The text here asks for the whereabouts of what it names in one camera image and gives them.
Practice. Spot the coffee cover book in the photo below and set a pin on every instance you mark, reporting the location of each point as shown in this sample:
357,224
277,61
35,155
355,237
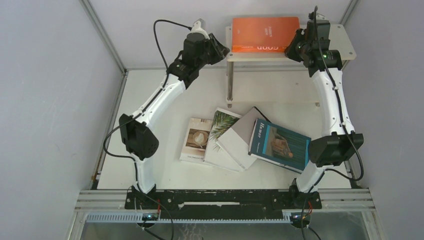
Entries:
196,140

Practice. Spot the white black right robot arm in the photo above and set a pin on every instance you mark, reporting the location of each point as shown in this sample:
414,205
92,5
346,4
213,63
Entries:
339,140

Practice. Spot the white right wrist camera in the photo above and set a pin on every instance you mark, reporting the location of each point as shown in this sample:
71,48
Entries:
317,16

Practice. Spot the orange hardcover book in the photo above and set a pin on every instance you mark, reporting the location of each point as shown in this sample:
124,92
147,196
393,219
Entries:
263,34

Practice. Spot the teal Humor book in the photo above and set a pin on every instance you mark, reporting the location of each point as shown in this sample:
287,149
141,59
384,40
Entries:
279,146

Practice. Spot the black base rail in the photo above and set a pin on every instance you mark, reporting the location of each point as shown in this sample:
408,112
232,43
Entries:
221,205

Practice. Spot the aluminium frame rail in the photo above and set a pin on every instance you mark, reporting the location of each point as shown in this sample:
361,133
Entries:
102,33

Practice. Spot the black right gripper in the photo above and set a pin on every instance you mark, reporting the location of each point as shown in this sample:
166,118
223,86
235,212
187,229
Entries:
290,51

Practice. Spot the grey white plain book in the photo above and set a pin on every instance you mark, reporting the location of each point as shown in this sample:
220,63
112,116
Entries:
235,141

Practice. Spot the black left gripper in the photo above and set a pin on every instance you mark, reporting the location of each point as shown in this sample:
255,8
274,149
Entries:
220,51

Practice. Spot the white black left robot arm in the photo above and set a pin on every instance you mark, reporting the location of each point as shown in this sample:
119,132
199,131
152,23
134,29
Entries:
136,129

